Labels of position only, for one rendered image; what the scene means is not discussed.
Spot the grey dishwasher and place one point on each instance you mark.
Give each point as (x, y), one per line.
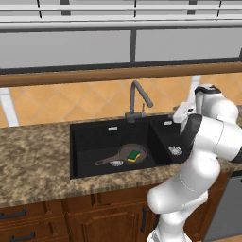
(225, 211)

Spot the yellow and green sponge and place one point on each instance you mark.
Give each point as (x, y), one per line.
(134, 155)

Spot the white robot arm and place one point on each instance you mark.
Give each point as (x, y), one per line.
(201, 176)

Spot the wooden drawer front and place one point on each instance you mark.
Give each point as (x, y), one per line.
(38, 210)
(47, 231)

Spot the wooden window sill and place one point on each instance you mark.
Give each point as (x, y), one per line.
(94, 75)

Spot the black double sink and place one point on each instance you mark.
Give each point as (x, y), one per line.
(94, 141)

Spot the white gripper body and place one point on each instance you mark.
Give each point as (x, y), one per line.
(181, 114)

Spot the grey sink tap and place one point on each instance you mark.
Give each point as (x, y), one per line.
(132, 104)

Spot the grey framed window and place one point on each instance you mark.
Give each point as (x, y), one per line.
(69, 47)

